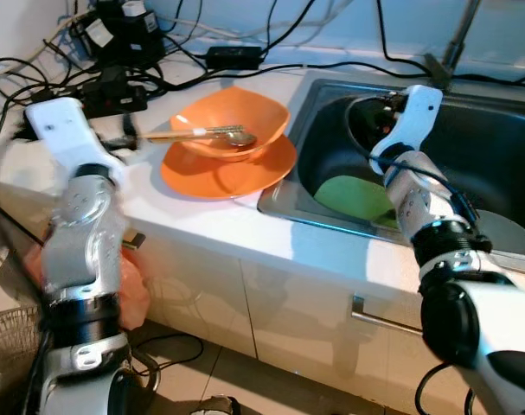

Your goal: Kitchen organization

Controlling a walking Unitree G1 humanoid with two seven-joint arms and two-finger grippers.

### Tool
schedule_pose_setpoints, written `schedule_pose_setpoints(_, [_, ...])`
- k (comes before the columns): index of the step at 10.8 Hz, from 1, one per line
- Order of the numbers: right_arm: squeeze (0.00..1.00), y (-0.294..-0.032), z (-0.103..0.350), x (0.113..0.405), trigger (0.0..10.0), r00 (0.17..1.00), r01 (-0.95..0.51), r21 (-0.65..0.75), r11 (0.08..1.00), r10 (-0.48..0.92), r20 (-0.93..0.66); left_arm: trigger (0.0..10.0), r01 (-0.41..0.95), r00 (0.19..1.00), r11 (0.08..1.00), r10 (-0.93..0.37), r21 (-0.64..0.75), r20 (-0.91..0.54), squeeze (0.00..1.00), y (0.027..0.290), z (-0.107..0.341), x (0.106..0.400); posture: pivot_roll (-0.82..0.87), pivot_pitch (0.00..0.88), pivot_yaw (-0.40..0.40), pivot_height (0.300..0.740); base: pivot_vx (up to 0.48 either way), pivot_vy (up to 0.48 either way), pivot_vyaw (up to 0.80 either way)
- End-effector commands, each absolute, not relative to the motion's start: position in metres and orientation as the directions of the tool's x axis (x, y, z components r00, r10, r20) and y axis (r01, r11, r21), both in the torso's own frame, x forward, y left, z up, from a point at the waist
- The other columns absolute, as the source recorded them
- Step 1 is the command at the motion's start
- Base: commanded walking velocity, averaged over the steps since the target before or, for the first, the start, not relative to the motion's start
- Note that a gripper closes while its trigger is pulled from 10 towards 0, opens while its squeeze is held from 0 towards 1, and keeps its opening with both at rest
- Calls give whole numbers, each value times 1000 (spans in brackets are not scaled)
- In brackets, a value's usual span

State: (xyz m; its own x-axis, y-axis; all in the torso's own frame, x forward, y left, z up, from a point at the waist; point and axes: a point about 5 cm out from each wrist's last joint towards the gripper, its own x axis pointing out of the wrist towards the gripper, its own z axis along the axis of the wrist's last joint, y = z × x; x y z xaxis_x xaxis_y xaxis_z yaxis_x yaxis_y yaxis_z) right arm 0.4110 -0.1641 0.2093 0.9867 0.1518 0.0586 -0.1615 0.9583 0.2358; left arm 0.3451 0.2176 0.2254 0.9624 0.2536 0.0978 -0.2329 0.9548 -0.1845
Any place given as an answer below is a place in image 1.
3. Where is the orange plate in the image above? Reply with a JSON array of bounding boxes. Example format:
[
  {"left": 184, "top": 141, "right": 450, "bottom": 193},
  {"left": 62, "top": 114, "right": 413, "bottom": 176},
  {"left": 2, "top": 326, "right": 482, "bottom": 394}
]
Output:
[{"left": 160, "top": 130, "right": 298, "bottom": 200}]

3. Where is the white kitchen cabinet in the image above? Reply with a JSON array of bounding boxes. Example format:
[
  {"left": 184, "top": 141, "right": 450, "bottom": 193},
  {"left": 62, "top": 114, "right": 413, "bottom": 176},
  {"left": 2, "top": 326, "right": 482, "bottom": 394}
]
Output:
[{"left": 115, "top": 233, "right": 471, "bottom": 415}]

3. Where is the black power strip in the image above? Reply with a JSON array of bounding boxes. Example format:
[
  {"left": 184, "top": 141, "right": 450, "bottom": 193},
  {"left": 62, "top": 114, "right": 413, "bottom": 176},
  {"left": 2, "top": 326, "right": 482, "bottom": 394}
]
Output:
[{"left": 29, "top": 82, "right": 150, "bottom": 118}]

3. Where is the dark faucet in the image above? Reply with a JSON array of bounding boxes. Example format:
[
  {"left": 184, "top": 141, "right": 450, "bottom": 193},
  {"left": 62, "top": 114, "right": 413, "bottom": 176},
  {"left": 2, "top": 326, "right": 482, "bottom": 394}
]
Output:
[{"left": 422, "top": 0, "right": 496, "bottom": 92}]

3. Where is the green plate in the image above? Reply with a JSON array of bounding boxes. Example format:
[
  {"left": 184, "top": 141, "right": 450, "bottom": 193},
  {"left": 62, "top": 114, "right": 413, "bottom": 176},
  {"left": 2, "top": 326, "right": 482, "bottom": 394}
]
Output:
[{"left": 314, "top": 173, "right": 401, "bottom": 227}]

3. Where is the black charger with white label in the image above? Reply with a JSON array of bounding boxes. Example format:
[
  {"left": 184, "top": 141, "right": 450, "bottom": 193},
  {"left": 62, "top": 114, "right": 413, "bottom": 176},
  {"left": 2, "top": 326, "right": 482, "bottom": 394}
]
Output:
[{"left": 76, "top": 0, "right": 166, "bottom": 68}]

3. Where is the metal spoon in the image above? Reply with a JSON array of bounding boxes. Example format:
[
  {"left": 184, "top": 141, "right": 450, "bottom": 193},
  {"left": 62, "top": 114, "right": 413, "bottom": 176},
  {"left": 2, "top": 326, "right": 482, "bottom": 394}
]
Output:
[{"left": 197, "top": 125, "right": 259, "bottom": 150}]

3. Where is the orange bowl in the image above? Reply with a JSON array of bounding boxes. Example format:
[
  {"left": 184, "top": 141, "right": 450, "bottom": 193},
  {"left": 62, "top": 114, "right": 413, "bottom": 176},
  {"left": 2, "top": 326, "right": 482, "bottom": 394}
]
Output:
[{"left": 170, "top": 85, "right": 291, "bottom": 163}]

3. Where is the stainless steel sink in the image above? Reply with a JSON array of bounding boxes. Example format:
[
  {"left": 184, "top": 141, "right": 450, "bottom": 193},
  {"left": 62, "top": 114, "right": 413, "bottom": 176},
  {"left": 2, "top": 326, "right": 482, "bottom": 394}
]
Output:
[{"left": 258, "top": 69, "right": 525, "bottom": 260}]

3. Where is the black power adapter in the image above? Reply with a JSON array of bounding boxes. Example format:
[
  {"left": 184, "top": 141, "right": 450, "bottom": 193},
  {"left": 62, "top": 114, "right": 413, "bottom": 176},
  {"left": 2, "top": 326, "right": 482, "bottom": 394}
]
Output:
[{"left": 206, "top": 45, "right": 265, "bottom": 72}]

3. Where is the orange plastic bag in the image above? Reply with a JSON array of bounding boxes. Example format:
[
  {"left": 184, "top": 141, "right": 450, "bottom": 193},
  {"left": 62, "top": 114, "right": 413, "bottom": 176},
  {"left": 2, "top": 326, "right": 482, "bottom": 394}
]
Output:
[{"left": 24, "top": 246, "right": 150, "bottom": 331}]

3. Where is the grey plate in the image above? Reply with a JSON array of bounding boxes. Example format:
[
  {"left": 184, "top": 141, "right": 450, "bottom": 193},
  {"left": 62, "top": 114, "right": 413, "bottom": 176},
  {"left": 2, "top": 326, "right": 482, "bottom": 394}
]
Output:
[{"left": 474, "top": 207, "right": 525, "bottom": 258}]

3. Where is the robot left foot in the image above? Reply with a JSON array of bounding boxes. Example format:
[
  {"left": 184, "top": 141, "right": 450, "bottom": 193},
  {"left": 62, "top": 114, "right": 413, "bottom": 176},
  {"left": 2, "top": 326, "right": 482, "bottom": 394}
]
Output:
[{"left": 189, "top": 393, "right": 241, "bottom": 415}]

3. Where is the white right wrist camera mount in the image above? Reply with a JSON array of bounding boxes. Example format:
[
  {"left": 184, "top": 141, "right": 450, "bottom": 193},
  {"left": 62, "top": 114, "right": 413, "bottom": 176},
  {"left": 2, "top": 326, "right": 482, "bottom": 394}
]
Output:
[{"left": 370, "top": 85, "right": 445, "bottom": 174}]

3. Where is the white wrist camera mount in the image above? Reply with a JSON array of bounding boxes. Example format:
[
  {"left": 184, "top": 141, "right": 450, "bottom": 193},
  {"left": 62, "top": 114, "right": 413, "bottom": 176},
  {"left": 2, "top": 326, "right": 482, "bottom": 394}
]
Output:
[
  {"left": 370, "top": 85, "right": 445, "bottom": 174},
  {"left": 24, "top": 97, "right": 129, "bottom": 187}
]

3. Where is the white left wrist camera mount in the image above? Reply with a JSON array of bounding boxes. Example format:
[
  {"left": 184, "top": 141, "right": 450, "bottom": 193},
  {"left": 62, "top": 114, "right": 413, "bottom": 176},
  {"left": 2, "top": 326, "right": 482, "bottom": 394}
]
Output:
[{"left": 24, "top": 97, "right": 129, "bottom": 187}]

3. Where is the long black cable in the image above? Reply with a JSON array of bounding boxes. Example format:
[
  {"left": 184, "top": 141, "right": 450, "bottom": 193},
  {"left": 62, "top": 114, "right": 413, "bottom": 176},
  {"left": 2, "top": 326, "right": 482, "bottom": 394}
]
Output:
[{"left": 145, "top": 59, "right": 525, "bottom": 92}]

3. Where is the short metal cabinet handle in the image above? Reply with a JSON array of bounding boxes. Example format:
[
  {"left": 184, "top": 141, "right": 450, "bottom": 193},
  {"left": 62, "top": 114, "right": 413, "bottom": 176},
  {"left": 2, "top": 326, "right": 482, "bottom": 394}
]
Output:
[{"left": 119, "top": 229, "right": 148, "bottom": 252}]

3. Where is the long metal cabinet handle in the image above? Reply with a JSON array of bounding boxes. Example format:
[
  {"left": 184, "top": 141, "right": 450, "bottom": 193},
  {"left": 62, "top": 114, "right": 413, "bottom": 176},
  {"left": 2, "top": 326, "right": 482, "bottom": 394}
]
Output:
[{"left": 350, "top": 296, "right": 427, "bottom": 336}]

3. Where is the wire fan guard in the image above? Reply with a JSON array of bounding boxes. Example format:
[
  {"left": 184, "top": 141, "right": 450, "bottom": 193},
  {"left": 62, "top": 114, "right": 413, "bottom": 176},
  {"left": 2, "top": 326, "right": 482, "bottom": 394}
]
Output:
[{"left": 0, "top": 304, "right": 47, "bottom": 415}]

